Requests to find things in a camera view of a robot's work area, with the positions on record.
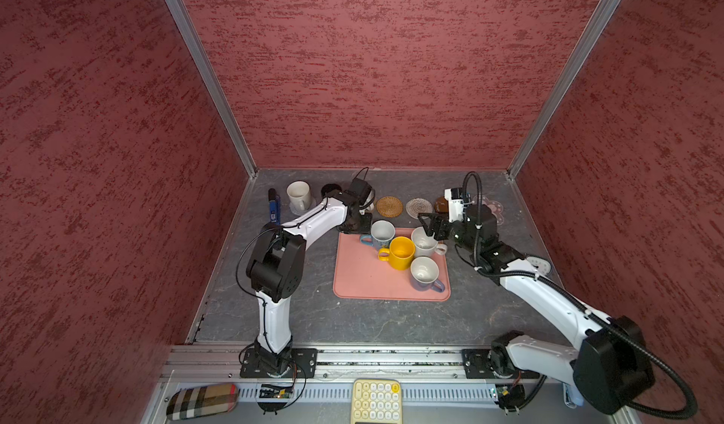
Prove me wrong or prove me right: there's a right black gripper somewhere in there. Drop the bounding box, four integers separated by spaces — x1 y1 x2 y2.
417 210 480 254

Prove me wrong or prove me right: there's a glossy amber round coaster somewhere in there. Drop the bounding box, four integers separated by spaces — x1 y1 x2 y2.
434 196 449 215

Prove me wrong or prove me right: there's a light blue patterned mug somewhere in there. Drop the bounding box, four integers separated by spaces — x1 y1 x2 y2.
359 220 396 251

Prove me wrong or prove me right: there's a woven tan round coaster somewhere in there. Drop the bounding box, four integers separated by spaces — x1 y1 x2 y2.
375 196 403 219

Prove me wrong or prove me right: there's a cream lace round coaster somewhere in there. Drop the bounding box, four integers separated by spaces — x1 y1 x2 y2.
405 198 434 220

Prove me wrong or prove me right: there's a white mug purple handle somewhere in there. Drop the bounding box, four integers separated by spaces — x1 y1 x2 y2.
410 256 446 293

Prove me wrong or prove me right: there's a black mug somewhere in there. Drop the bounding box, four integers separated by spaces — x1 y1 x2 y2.
321 183 342 198

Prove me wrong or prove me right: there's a grey round coaster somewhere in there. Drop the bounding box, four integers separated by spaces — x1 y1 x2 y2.
290 201 317 217

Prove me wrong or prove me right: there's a pink plastic tray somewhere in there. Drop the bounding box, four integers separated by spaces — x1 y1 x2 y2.
333 234 452 303

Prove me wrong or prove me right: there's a pink flower coaster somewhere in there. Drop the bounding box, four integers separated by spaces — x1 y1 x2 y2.
482 196 505 226

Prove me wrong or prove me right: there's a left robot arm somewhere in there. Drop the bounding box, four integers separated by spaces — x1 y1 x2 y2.
246 190 375 370

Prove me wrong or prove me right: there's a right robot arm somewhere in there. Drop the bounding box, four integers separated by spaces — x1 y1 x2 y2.
419 213 655 415

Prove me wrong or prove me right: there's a yellow mug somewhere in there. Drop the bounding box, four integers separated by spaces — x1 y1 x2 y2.
377 237 416 271

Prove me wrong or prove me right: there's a blue lighter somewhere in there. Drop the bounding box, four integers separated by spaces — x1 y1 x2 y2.
268 188 281 225

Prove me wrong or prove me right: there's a small green alarm clock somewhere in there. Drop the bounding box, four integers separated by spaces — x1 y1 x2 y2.
526 256 552 275

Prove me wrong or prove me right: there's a yellow calculator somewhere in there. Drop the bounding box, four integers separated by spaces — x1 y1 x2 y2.
351 379 403 424

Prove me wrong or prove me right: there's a light blue small device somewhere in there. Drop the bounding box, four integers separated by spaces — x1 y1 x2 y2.
562 384 584 409

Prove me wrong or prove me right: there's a plaid glasses case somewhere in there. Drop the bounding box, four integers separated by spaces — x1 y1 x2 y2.
166 384 241 421

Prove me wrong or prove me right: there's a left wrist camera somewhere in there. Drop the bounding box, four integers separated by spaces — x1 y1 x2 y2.
346 177 374 205

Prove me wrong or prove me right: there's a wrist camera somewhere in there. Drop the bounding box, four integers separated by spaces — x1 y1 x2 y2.
346 177 374 205
444 187 481 222

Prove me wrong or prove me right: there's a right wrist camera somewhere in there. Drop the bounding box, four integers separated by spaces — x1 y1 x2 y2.
444 187 481 222

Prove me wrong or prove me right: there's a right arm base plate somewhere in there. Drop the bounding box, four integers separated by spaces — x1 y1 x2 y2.
461 349 540 382

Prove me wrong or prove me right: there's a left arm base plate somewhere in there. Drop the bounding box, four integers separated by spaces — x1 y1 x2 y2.
239 348 318 380

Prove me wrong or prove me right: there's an aluminium front rail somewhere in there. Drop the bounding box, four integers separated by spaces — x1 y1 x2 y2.
160 344 620 383

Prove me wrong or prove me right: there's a black corrugated cable hose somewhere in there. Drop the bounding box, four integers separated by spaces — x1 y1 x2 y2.
461 170 699 421

